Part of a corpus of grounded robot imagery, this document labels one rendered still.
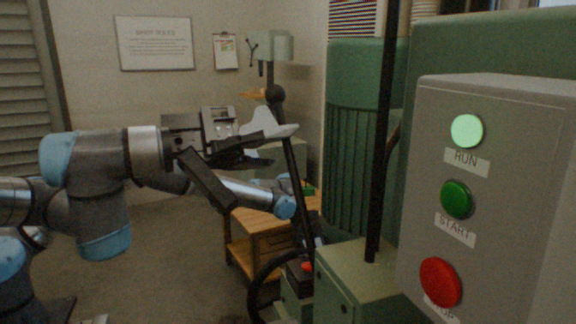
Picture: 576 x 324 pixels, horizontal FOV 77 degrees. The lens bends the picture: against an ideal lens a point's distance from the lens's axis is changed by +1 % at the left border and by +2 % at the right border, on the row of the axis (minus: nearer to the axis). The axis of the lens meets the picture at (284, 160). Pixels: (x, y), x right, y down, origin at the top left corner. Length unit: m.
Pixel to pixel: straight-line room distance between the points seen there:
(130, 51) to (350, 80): 3.04
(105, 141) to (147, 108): 2.97
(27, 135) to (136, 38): 1.16
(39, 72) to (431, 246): 3.29
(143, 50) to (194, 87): 0.53
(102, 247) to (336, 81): 0.41
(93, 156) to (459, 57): 0.45
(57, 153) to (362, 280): 0.41
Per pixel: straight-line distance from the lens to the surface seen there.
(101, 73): 3.45
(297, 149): 2.97
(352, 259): 0.37
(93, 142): 0.55
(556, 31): 0.27
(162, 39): 3.48
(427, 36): 0.34
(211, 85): 3.62
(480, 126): 0.21
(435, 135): 0.24
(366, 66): 0.49
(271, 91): 0.58
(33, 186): 0.67
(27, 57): 3.41
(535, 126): 0.20
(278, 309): 0.97
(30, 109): 3.46
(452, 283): 0.24
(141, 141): 0.54
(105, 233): 0.59
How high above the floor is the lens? 1.50
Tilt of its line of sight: 18 degrees down
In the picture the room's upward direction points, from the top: straight up
